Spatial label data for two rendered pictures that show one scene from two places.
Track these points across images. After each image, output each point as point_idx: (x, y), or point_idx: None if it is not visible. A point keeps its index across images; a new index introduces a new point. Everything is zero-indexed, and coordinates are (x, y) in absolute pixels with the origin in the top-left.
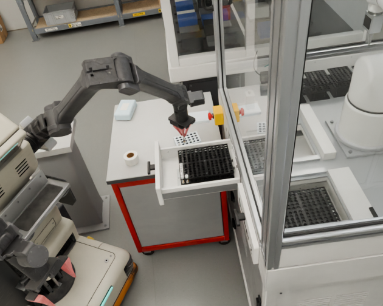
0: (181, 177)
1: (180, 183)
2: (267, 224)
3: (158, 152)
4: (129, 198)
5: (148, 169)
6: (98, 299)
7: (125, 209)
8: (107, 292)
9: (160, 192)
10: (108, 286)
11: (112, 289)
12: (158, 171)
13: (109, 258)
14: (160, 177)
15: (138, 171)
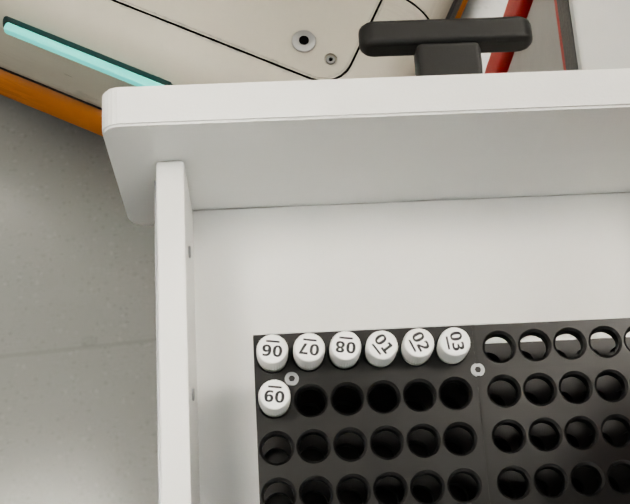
0: (258, 344)
1: None
2: None
3: (627, 113)
4: (531, 54)
5: (406, 24)
6: (95, 32)
7: (499, 58)
8: (137, 69)
9: (106, 143)
10: (163, 70)
11: None
12: (332, 113)
13: (316, 55)
14: (322, 153)
15: None
